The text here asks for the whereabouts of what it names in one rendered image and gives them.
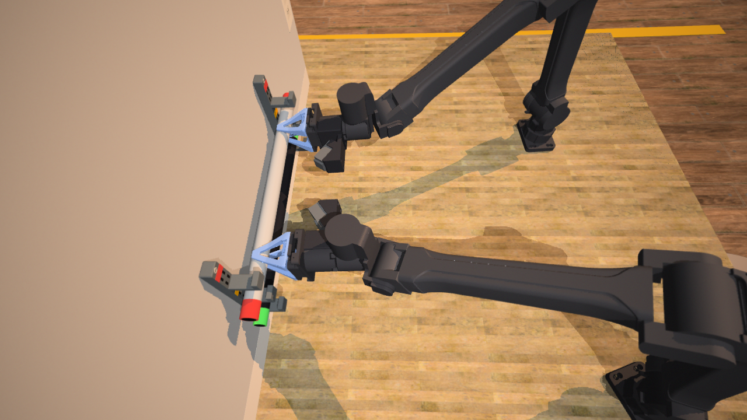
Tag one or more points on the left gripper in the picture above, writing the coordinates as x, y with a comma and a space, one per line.
295, 262

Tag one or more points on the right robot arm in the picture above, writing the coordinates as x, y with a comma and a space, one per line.
545, 101

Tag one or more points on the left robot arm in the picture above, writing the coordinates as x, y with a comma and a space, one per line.
705, 307

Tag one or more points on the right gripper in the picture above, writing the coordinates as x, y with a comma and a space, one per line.
307, 128

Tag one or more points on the beige bar with red ends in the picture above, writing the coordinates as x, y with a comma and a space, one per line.
251, 304

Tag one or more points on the black bar with green ends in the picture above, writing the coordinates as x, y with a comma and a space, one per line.
279, 223

